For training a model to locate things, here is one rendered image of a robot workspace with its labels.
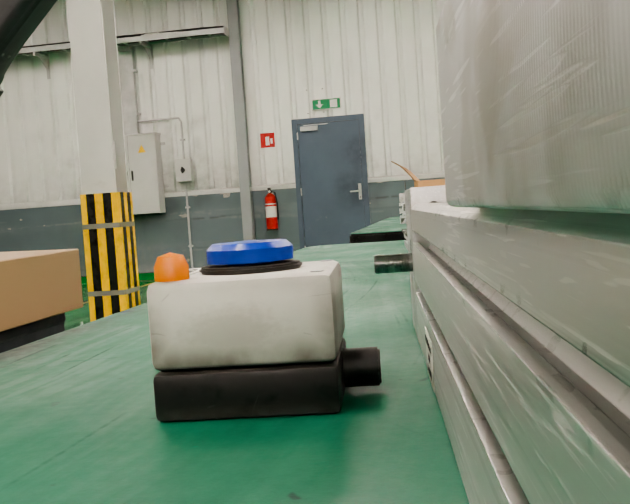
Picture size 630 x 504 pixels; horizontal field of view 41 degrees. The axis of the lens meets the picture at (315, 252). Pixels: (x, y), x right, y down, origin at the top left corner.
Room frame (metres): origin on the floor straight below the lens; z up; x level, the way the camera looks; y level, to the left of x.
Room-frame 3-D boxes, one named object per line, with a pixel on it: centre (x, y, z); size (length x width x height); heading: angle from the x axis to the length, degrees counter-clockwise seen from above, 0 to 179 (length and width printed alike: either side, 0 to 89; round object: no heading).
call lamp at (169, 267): (0.36, 0.06, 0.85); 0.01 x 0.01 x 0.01
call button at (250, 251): (0.39, 0.03, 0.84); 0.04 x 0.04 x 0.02
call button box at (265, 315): (0.39, 0.02, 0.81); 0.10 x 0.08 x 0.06; 86
